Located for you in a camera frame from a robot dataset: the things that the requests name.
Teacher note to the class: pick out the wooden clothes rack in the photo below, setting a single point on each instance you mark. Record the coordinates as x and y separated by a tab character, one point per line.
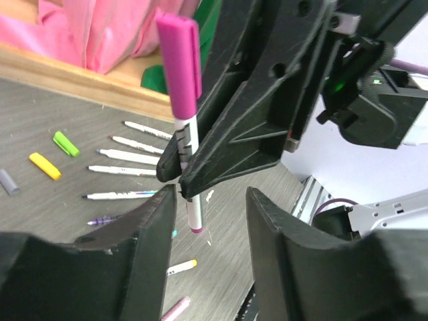
119	88

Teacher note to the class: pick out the grey marker pen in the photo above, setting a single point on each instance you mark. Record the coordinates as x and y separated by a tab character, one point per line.
129	156

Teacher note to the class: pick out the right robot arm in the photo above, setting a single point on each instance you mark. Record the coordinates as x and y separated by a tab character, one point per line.
269	62

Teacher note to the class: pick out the pink t-shirt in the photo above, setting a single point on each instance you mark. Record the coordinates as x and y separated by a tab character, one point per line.
95	35

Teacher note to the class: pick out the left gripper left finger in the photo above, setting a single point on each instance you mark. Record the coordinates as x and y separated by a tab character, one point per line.
117	272

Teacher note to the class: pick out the light pink marker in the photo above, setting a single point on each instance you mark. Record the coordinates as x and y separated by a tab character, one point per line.
177	309

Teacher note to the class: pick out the purple cap white marker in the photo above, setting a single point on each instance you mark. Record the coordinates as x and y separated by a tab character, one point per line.
179	45

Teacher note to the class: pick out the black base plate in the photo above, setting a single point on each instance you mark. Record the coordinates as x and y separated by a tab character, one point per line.
249	307

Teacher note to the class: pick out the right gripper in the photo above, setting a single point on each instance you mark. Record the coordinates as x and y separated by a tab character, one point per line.
367	93

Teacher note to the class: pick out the grey pen cap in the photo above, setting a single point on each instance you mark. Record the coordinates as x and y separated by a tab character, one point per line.
8	183

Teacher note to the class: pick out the yellow marker pen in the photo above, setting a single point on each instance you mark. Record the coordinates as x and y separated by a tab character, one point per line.
181	267

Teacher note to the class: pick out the purple marker pen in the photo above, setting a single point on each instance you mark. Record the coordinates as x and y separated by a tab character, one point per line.
103	220

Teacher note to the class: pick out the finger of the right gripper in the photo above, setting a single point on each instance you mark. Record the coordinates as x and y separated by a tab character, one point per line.
228	66
258	118

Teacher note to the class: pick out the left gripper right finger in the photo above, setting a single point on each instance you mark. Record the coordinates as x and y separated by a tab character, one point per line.
302	273

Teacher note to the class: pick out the green pen cap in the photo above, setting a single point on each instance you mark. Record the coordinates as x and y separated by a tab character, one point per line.
65	144

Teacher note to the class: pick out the magenta marker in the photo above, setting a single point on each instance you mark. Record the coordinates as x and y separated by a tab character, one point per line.
122	171

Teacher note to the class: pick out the green tank top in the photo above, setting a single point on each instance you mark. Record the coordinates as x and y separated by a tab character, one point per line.
206	16

